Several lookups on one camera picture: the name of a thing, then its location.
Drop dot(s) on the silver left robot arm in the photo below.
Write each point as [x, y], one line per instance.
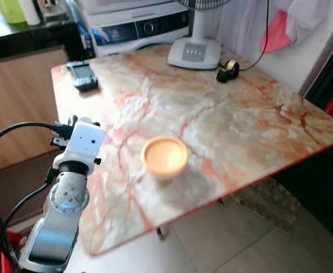
[58, 227]

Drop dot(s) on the black handheld device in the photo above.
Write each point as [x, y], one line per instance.
[82, 77]

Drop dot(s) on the wooden cabinet with black counter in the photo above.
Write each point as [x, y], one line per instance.
[19, 91]

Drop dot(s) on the yellow round bowl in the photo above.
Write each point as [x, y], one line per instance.
[165, 159]

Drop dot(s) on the clear glass container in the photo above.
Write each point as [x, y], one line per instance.
[54, 8]

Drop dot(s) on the white plastic bottle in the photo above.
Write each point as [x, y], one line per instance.
[29, 11]

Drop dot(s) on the green plastic bottle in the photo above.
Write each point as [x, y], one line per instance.
[10, 10]

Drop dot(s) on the white standing fan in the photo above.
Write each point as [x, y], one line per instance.
[194, 54]

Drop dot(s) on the white hanging cloth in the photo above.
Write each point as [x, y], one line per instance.
[306, 17]

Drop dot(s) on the metal table leg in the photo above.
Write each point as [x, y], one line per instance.
[161, 233]

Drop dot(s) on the pink hanging cloth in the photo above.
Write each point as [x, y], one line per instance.
[275, 37]

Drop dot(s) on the speckled stone block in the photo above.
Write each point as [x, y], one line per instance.
[269, 202]

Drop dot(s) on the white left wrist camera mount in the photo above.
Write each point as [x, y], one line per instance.
[84, 142]

